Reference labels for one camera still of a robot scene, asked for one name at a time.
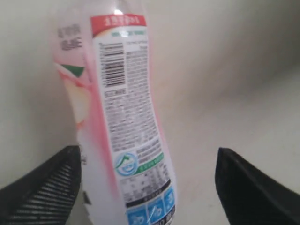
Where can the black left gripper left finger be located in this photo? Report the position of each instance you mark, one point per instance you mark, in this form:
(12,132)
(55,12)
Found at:
(46,195)

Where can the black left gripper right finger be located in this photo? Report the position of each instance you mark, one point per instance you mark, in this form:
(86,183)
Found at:
(249,196)

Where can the pink label black-cap bottle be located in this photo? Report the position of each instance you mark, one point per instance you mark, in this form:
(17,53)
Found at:
(101,51)

